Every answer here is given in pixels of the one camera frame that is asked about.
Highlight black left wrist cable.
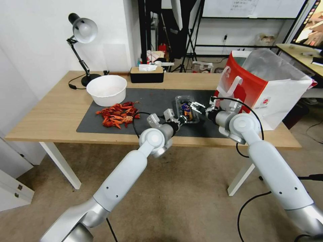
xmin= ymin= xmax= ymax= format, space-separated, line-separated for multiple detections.
xmin=132 ymin=112 xmax=153 ymax=138

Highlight red crayfish shell pile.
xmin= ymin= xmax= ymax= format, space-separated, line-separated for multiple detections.
xmin=95 ymin=100 xmax=141 ymax=130

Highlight dark grey table mat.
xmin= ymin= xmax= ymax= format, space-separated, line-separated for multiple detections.
xmin=76 ymin=87 xmax=230 ymax=138

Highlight white cabinet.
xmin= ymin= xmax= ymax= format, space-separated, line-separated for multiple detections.
xmin=0 ymin=136 xmax=35 ymax=213

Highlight whiteboard with black frame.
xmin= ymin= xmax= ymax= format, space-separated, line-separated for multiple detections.
xmin=193 ymin=0 xmax=310 ymax=55

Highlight black floor cable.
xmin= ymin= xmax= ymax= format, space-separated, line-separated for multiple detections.
xmin=237 ymin=191 xmax=273 ymax=242

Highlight black tripod stand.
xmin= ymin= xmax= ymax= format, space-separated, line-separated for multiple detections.
xmin=173 ymin=0 xmax=205 ymax=73

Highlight black lamp power cable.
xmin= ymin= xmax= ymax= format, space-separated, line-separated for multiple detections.
xmin=68 ymin=75 xmax=87 ymax=90

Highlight white paper bowl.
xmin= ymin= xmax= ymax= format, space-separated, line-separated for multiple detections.
xmin=86 ymin=75 xmax=128 ymax=107

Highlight computer monitor screen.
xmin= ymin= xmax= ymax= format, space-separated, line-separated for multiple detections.
xmin=293 ymin=0 xmax=323 ymax=46

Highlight black metal shelf frame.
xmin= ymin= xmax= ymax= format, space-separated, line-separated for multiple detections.
xmin=137 ymin=0 xmax=163 ymax=67

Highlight wooden table white legs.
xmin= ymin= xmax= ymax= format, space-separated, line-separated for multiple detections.
xmin=4 ymin=70 xmax=302 ymax=197

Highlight black white desk lamp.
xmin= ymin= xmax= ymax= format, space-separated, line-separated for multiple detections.
xmin=66 ymin=13 xmax=102 ymax=87

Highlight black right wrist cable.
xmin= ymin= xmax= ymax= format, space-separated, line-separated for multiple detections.
xmin=216 ymin=97 xmax=265 ymax=158

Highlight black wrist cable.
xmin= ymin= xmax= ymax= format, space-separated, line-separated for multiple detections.
xmin=216 ymin=97 xmax=265 ymax=158
xmin=132 ymin=112 xmax=153 ymax=138

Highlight pink white cloth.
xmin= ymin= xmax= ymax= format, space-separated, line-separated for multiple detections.
xmin=146 ymin=50 xmax=165 ymax=64

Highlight red white takeout bag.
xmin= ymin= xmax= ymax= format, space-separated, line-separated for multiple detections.
xmin=213 ymin=49 xmax=318 ymax=131

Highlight pale wooden side desk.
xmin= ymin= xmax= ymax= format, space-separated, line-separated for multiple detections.
xmin=276 ymin=43 xmax=323 ymax=99

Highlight white softbox light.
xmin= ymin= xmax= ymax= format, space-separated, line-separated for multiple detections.
xmin=170 ymin=0 xmax=184 ymax=30

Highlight black tissue box wooden lid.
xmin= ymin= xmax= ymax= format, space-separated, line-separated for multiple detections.
xmin=130 ymin=64 xmax=165 ymax=84

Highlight clear plastic takeout container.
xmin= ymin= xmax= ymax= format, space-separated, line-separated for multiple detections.
xmin=175 ymin=95 xmax=205 ymax=125

